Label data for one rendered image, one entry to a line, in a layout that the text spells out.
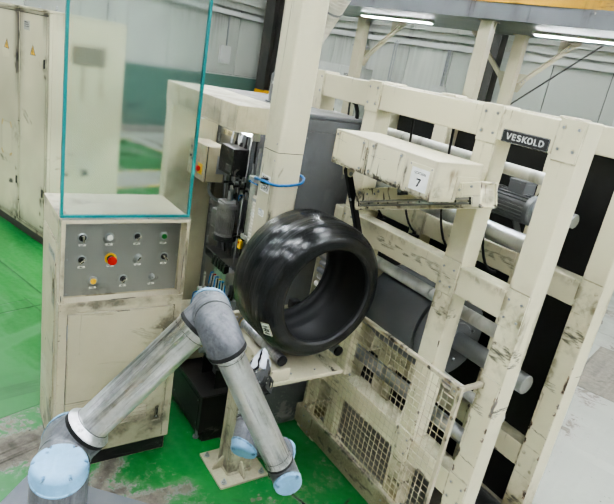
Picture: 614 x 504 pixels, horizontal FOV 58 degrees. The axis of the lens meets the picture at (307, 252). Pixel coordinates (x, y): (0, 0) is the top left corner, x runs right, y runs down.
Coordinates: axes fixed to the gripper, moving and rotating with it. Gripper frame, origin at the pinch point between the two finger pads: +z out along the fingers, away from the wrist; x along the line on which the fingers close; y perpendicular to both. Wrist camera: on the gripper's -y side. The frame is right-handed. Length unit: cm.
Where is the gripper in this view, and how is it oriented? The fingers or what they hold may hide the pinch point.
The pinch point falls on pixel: (262, 350)
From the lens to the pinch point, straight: 204.8
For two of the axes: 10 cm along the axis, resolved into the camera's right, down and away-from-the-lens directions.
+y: 3.2, 6.0, 7.3
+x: 9.4, -0.7, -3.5
